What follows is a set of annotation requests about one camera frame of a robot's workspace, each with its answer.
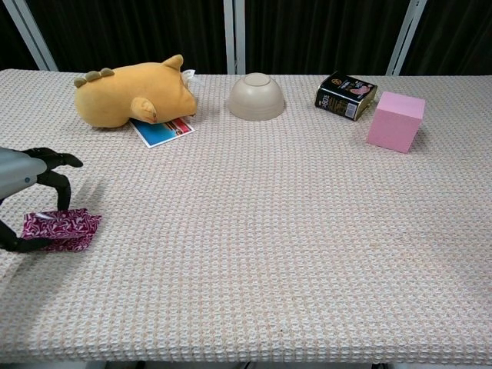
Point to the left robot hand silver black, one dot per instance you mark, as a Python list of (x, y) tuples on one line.
[(19, 171)]

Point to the black pleated curtain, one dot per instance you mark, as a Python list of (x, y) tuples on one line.
[(453, 34), (134, 27), (319, 34), (13, 50)]

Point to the yellow plush toy animal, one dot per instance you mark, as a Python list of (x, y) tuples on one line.
[(115, 96)]

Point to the blue red postcard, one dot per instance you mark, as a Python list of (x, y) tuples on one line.
[(165, 132)]

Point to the beige waffle tablecloth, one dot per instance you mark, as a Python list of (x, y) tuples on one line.
[(246, 230)]

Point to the beige upturned bowl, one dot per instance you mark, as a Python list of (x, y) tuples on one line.
[(255, 100)]

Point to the black tin can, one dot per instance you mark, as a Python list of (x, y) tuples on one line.
[(342, 98)]

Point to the pink cube block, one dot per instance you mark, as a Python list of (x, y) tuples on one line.
[(392, 127)]

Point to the white metal frame post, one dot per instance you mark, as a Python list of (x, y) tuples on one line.
[(28, 32), (403, 38), (234, 34)]

